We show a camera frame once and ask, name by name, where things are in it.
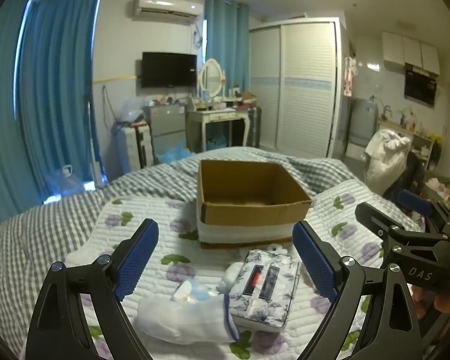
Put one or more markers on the white air conditioner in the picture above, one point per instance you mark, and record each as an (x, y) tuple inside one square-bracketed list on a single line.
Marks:
[(175, 11)]

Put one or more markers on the white laundry bag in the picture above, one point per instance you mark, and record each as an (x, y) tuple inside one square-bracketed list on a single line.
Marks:
[(386, 155)]

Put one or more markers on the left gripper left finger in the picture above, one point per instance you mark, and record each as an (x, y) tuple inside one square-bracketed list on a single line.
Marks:
[(59, 329)]

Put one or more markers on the person right hand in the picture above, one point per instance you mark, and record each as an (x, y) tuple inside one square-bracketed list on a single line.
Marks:
[(425, 300)]

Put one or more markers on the white upper cabinets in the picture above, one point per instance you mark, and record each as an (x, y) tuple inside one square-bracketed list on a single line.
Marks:
[(400, 52)]

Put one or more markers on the oval vanity mirror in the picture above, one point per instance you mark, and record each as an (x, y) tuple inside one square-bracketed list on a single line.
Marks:
[(211, 78)]

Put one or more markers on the floral tissue pouch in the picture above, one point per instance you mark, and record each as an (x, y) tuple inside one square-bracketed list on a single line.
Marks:
[(263, 291)]

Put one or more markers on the floral quilted blanket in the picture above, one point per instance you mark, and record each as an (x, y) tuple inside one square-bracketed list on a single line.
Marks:
[(178, 256)]

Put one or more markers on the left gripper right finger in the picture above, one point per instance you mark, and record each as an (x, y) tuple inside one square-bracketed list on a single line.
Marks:
[(390, 329)]

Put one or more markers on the clear water jug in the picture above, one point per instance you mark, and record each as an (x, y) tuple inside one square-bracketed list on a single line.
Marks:
[(64, 182)]

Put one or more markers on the black wall television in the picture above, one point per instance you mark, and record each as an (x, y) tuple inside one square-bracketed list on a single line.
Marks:
[(167, 70)]

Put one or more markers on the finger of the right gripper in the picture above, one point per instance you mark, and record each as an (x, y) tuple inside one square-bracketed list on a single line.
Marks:
[(415, 203), (387, 229)]

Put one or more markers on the white sock blue trim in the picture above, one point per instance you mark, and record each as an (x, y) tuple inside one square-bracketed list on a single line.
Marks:
[(184, 324)]

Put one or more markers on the black range hood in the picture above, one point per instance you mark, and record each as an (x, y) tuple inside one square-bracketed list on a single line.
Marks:
[(420, 86)]

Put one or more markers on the grey checked bedsheet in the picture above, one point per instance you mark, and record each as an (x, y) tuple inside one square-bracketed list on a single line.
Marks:
[(30, 242)]

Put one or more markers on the brown cardboard box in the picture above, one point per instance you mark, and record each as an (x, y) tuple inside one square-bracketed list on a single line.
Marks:
[(242, 203)]

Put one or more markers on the small washing machine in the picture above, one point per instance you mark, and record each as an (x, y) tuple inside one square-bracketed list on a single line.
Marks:
[(363, 121)]

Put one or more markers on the blue corner curtain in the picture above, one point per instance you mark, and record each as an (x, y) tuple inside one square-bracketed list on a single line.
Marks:
[(228, 40)]

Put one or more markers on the white sliding wardrobe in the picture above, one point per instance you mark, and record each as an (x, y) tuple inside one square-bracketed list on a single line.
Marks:
[(296, 71)]

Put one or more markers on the blue tissue pack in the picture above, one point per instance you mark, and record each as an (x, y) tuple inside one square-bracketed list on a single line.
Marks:
[(193, 291)]

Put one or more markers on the blue window curtain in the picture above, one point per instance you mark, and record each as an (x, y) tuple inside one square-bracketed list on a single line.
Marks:
[(46, 109)]

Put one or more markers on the white dressing table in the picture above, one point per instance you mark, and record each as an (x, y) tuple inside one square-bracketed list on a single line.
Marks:
[(205, 118)]

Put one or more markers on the white suitcase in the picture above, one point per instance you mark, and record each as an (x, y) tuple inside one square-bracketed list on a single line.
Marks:
[(135, 147)]

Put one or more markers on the dark suitcase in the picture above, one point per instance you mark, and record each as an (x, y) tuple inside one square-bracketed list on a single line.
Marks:
[(254, 133)]

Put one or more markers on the silver mini fridge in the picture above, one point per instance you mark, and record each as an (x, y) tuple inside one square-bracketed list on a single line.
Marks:
[(167, 125)]

